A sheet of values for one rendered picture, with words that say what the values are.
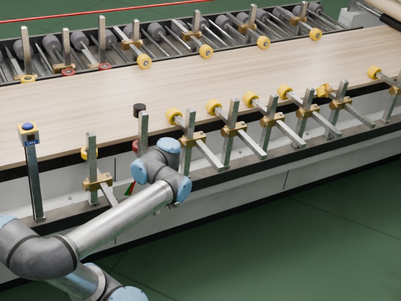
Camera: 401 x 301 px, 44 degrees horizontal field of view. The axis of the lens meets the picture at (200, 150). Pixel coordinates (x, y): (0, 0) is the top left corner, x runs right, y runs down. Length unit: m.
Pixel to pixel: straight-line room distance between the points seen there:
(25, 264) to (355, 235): 2.63
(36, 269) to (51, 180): 1.20
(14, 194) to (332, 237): 2.08
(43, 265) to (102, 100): 1.60
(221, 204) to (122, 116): 0.98
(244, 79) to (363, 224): 1.35
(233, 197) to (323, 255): 0.69
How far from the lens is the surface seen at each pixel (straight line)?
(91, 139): 2.24
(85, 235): 1.50
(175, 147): 1.87
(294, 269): 3.30
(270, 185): 3.50
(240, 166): 2.81
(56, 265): 1.44
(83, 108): 2.82
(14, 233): 1.49
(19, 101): 2.91
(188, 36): 3.56
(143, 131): 2.33
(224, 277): 3.15
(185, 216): 3.23
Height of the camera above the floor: 2.43
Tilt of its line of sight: 37 degrees down
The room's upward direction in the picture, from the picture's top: 7 degrees clockwise
